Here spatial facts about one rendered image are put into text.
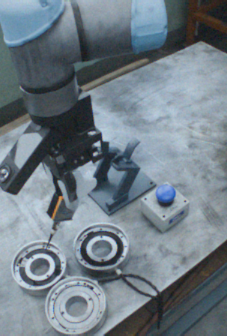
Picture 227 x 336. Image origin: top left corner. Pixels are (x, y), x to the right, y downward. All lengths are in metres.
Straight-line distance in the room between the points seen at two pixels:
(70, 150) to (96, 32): 0.18
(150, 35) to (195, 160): 0.49
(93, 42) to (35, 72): 0.08
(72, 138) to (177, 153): 0.40
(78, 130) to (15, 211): 0.34
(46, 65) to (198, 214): 0.48
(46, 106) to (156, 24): 0.17
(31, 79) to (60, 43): 0.06
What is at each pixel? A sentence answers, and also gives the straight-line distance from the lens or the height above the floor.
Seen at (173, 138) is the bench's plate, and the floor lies 0.80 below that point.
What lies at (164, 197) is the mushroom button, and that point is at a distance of 0.71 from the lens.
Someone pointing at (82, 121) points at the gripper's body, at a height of 1.09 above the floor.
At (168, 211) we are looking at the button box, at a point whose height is 0.85.
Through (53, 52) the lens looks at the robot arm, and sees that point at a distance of 0.43.
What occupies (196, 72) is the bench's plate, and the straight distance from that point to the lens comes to 1.18.
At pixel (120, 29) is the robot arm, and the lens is 0.44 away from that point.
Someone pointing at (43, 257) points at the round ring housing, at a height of 0.83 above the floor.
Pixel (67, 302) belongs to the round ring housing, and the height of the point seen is 0.82.
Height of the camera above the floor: 1.43
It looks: 47 degrees down
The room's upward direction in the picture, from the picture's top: 7 degrees counter-clockwise
